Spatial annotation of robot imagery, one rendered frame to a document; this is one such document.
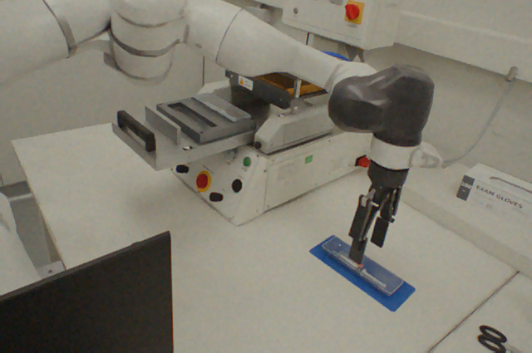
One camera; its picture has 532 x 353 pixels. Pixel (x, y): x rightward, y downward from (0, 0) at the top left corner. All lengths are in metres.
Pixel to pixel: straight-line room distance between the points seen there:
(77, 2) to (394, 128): 0.56
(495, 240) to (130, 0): 0.96
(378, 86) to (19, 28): 0.56
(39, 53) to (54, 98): 1.70
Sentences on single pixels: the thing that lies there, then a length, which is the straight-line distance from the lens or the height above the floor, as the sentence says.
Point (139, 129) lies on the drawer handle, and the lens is 0.90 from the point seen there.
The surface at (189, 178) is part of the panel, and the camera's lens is 1.16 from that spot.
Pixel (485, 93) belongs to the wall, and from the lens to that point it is 1.42.
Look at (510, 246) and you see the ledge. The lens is 1.15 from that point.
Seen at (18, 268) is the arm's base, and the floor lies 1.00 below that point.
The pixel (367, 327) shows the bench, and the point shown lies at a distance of 0.87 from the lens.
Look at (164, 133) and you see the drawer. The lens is 0.96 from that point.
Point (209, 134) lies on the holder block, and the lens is 0.92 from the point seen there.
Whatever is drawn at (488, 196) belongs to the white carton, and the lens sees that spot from 1.23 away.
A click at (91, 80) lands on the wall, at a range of 2.42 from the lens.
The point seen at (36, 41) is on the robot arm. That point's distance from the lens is 0.70.
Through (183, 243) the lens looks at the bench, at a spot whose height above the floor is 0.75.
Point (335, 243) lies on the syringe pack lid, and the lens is 0.99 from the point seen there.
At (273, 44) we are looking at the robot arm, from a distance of 0.75.
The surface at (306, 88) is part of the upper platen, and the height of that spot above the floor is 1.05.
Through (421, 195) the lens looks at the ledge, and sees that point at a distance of 1.21.
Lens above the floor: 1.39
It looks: 28 degrees down
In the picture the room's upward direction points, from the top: 6 degrees clockwise
